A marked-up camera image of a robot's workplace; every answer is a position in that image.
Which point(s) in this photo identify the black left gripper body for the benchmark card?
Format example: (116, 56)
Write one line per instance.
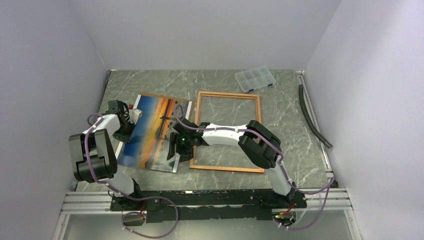
(123, 133)

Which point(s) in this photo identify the sunset photo print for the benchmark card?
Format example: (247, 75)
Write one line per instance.
(155, 136)

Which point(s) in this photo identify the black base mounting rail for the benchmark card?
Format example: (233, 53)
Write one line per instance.
(185, 205)

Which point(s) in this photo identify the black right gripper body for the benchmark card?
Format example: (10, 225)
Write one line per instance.
(184, 146)

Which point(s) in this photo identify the clear plastic organizer box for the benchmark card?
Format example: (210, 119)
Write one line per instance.
(255, 79)

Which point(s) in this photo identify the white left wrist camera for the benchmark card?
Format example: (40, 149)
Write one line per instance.
(134, 114)

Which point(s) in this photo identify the orange wooden picture frame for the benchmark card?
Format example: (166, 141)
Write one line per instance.
(226, 135)

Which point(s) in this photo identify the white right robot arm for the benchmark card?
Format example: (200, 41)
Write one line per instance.
(259, 144)

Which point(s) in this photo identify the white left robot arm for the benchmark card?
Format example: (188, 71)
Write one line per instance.
(92, 153)

